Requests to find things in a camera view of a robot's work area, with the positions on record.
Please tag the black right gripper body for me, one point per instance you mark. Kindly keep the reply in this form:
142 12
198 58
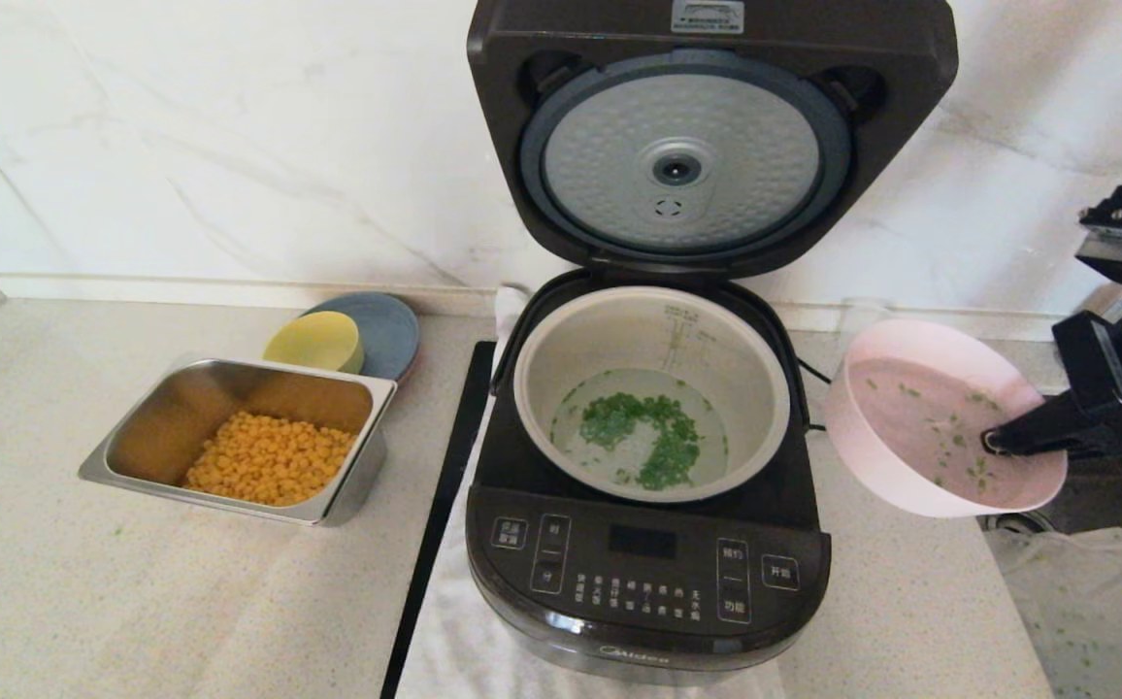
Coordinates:
1105 388

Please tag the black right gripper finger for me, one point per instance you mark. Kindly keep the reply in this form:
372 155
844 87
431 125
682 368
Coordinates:
1032 432

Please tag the white round bowl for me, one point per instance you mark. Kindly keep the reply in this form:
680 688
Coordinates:
872 447

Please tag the chopped green vegetables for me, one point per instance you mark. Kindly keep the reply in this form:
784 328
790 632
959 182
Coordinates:
668 456

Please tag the black rice cooker lid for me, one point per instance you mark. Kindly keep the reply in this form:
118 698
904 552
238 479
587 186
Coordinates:
512 49

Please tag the grey dimpled inner lid plate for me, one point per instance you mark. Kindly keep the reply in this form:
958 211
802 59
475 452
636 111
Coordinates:
745 146

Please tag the black rice cooker body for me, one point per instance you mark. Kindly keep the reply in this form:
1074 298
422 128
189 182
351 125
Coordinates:
648 582

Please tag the grey inner cooking pot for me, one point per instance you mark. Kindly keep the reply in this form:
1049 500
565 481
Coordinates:
561 349

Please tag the yellow bowl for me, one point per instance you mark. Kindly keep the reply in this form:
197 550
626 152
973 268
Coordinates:
313 342

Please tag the round sink drain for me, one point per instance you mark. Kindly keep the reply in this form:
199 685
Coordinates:
1027 524

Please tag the stainless steel sink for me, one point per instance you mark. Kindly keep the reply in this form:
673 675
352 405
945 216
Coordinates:
1114 495

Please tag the white cloth with green bits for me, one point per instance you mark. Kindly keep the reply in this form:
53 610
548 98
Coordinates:
1085 602

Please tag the long black strip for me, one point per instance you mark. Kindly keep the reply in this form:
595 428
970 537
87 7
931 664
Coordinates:
446 485

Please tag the white towel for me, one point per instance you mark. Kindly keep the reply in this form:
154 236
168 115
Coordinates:
454 641

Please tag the blue grey plate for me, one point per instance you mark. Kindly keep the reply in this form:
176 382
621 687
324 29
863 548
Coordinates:
391 335

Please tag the yellow corn kernels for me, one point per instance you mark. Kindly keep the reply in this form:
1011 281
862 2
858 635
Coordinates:
270 461

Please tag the stainless steel tray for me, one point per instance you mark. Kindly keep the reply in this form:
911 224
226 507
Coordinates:
178 408

